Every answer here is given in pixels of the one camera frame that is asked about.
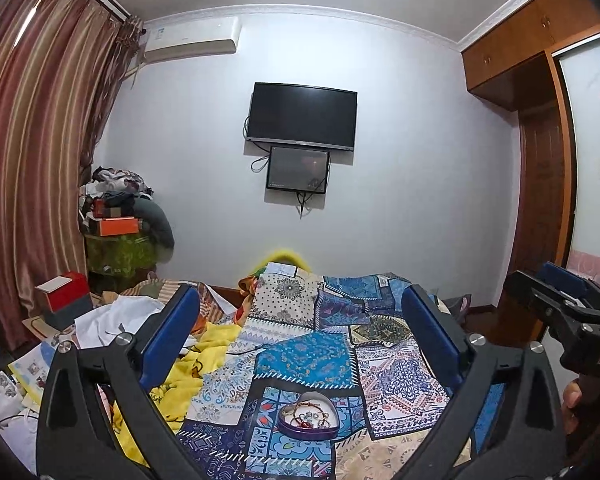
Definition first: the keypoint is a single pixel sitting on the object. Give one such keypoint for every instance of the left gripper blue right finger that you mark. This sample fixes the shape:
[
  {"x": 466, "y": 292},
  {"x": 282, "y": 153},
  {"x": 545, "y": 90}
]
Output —
[{"x": 440, "y": 339}]

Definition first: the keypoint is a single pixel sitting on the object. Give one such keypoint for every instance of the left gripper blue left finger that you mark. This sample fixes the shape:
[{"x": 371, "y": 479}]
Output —
[{"x": 162, "y": 337}]

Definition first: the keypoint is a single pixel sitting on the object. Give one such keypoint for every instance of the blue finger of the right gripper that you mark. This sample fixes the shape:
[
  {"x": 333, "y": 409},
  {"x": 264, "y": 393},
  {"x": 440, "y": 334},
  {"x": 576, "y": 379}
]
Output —
[
  {"x": 543, "y": 302},
  {"x": 563, "y": 280}
]

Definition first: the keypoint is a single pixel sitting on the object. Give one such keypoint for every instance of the heart-shaped purple jewelry tin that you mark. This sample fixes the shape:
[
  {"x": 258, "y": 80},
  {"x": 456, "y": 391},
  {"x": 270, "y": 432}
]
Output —
[{"x": 313, "y": 417}]

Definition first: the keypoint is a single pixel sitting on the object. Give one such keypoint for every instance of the right hand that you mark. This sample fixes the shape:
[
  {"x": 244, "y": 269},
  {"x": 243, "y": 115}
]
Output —
[{"x": 581, "y": 405}]

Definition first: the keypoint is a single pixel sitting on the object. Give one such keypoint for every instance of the yellow printed cloth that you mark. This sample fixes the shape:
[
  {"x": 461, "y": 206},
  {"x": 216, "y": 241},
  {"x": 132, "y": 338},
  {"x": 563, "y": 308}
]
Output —
[{"x": 205, "y": 354}]

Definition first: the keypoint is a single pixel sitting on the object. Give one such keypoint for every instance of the striped orange brown cloth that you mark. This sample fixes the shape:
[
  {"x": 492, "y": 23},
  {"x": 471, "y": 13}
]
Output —
[{"x": 213, "y": 306}]

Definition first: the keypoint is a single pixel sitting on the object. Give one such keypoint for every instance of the white crumpled cloth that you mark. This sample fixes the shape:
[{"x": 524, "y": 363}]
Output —
[{"x": 125, "y": 315}]

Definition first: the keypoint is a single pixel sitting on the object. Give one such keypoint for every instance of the green patterned covered cabinet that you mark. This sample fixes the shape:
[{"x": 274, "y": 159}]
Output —
[{"x": 119, "y": 256}]

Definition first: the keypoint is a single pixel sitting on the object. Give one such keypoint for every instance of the red and white box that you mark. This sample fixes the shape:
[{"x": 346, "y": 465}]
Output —
[{"x": 63, "y": 290}]

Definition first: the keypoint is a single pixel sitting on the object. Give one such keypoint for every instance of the orange box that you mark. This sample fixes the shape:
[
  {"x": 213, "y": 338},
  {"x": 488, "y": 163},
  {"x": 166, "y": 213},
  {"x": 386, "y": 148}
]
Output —
[{"x": 118, "y": 226}]

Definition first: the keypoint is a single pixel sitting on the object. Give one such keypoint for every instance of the patchwork patterned bedspread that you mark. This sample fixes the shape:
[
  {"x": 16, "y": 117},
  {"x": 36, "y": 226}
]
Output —
[{"x": 345, "y": 338}]

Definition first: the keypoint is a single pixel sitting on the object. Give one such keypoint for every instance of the yellow plush toy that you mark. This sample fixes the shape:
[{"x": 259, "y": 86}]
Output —
[{"x": 282, "y": 255}]

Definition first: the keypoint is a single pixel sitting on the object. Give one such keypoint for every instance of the pile of clothes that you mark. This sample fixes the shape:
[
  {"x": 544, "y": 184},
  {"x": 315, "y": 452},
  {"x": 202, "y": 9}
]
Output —
[{"x": 116, "y": 194}]

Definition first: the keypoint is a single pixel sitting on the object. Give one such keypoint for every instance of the wooden wardrobe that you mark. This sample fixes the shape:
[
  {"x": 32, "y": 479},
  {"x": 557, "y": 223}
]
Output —
[{"x": 509, "y": 62}]

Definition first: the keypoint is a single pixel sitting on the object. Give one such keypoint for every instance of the white air conditioner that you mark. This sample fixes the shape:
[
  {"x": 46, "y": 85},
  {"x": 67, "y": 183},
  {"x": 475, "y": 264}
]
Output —
[{"x": 212, "y": 36}]

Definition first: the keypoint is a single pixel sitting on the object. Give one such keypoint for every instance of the striped brown curtain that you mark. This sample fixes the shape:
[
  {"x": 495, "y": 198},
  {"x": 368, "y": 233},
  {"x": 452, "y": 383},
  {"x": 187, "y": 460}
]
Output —
[{"x": 61, "y": 68}]

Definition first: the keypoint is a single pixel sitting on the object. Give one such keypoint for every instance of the small wall monitor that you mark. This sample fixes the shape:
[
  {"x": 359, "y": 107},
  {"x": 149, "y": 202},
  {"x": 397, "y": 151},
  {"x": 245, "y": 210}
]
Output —
[{"x": 297, "y": 170}]

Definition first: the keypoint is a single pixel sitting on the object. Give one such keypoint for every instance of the large wall television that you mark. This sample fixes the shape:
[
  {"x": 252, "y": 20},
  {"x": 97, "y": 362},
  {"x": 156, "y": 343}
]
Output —
[{"x": 302, "y": 115}]

